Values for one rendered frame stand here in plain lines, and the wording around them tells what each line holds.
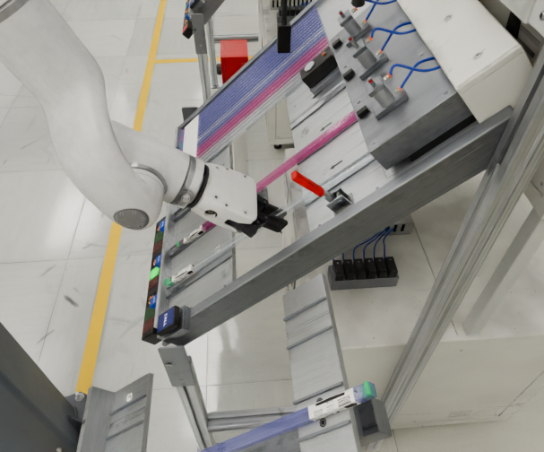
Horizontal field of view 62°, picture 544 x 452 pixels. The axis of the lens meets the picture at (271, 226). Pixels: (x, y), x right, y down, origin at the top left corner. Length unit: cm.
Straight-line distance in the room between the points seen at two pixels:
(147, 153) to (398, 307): 68
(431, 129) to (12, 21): 51
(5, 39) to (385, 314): 87
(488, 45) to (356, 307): 65
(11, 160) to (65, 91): 215
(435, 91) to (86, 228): 180
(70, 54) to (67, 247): 161
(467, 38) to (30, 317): 175
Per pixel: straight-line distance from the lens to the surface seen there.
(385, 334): 106
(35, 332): 195
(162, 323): 86
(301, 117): 94
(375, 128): 68
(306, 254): 73
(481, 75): 61
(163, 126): 271
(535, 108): 60
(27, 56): 60
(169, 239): 107
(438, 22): 72
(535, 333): 118
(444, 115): 65
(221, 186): 73
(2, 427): 138
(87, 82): 62
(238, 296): 81
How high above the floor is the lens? 152
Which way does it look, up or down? 48 degrees down
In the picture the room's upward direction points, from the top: straight up
